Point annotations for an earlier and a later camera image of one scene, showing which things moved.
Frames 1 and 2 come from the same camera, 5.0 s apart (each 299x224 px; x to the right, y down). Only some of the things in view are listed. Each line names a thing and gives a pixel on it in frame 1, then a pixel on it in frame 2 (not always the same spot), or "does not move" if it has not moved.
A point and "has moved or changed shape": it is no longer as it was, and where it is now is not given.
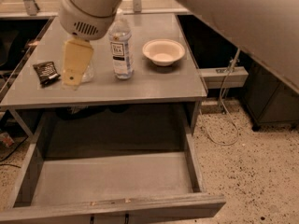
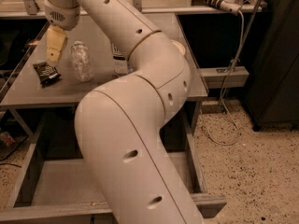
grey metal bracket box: (214, 77) does not move
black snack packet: (47, 73) does not move
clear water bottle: (89, 73) has moved or changed shape
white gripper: (81, 23) -> (62, 17)
